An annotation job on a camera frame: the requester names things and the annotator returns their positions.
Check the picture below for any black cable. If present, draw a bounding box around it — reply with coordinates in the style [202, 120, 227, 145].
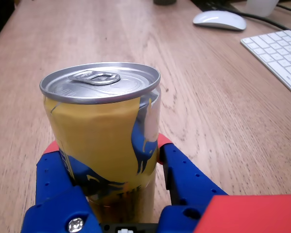
[217, 4, 291, 32]

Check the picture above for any white keyboard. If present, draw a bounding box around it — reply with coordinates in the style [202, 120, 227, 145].
[240, 29, 291, 101]

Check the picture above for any red camera mount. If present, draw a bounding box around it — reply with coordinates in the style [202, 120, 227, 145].
[194, 194, 291, 233]

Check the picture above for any yellow drink can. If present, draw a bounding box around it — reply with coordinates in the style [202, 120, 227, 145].
[39, 62, 161, 223]

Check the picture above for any white paper cup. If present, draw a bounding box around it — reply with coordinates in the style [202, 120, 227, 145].
[243, 0, 280, 17]

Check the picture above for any grey NYU tumbler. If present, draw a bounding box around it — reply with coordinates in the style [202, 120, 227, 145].
[153, 0, 178, 6]

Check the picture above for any blue gripper finger with pink tip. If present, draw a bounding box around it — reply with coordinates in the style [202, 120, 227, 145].
[157, 133, 229, 207]
[20, 141, 102, 233]

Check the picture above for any white computer mouse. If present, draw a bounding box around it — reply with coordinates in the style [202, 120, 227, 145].
[192, 10, 247, 32]

